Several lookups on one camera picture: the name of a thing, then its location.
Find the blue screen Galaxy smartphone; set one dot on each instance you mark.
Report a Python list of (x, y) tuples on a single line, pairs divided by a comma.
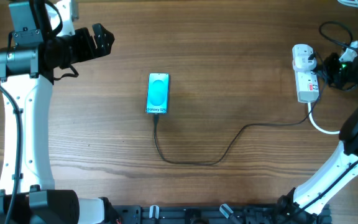
[(157, 93)]

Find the white power strip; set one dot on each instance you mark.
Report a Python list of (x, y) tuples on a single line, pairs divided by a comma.
[(307, 89)]

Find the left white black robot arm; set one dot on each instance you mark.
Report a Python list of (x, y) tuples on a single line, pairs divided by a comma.
[(43, 39)]

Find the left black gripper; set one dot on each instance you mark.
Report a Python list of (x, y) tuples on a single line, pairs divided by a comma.
[(89, 51)]

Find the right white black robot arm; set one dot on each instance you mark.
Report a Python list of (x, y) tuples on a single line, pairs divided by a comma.
[(305, 203)]

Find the white USB charger plug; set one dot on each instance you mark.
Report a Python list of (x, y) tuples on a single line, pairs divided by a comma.
[(304, 63)]

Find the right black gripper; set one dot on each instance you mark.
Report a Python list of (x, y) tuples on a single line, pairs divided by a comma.
[(332, 58)]

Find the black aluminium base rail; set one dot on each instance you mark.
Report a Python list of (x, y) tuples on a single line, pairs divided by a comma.
[(135, 214)]

